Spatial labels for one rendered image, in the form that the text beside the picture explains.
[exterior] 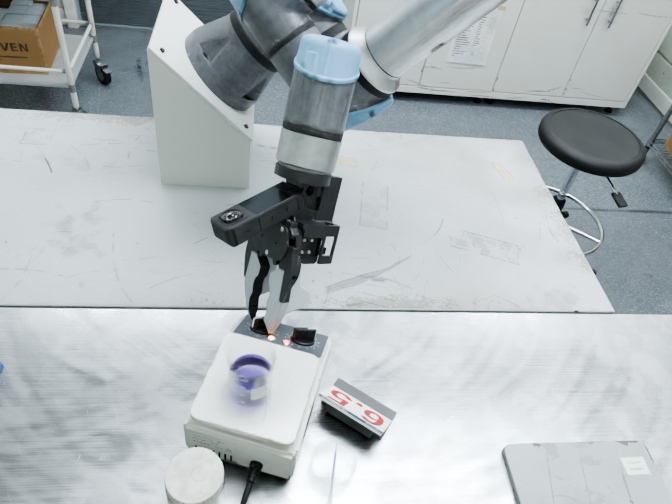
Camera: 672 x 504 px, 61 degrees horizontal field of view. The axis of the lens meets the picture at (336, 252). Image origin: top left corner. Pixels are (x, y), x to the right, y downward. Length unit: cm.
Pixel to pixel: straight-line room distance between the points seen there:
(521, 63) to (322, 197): 264
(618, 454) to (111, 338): 68
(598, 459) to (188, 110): 77
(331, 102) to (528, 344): 47
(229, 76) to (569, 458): 73
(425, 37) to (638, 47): 273
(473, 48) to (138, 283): 252
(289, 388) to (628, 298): 200
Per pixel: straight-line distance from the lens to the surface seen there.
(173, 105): 95
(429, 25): 85
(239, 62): 95
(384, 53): 88
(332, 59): 67
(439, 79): 318
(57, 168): 111
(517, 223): 110
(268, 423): 65
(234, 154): 99
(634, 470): 86
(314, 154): 67
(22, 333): 86
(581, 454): 83
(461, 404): 81
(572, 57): 338
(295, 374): 68
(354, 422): 73
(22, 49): 276
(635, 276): 265
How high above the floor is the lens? 156
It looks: 45 degrees down
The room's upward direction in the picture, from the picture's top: 11 degrees clockwise
